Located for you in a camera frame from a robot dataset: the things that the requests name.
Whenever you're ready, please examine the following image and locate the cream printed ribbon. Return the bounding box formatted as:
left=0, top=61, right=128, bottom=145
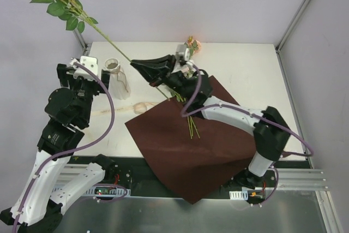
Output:
left=86, top=101, right=159, bottom=138

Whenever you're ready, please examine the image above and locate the aluminium frame post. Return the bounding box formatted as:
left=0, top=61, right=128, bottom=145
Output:
left=275, top=0, right=312, bottom=54
left=40, top=0, right=91, bottom=51

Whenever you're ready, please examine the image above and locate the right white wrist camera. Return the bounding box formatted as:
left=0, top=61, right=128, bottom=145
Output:
left=175, top=44, right=190, bottom=66

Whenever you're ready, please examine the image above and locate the white ribbed ceramic vase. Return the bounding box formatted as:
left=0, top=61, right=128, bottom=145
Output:
left=104, top=58, right=131, bottom=100

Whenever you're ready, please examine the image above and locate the left aluminium frame post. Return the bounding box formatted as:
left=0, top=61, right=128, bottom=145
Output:
left=40, top=0, right=91, bottom=51

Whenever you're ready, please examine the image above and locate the pink rose stem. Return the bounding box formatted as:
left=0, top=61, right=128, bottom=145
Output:
left=185, top=36, right=201, bottom=59
left=174, top=63, right=201, bottom=139
left=15, top=0, right=171, bottom=101

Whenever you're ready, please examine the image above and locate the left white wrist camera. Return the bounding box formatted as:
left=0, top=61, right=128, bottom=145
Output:
left=70, top=56, right=99, bottom=79

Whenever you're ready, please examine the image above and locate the right aluminium frame post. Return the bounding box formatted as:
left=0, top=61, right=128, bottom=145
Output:
left=275, top=0, right=312, bottom=54

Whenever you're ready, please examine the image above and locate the red wrapping paper sheet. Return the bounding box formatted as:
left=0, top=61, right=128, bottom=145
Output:
left=124, top=75, right=257, bottom=205

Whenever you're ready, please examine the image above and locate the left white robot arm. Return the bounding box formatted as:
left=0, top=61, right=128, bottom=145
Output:
left=1, top=61, right=115, bottom=232

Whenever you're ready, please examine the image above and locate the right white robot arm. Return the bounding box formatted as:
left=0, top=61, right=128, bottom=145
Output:
left=130, top=55, right=290, bottom=189

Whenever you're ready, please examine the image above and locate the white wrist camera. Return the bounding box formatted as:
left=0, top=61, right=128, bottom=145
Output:
left=175, top=44, right=190, bottom=66
left=70, top=56, right=99, bottom=79

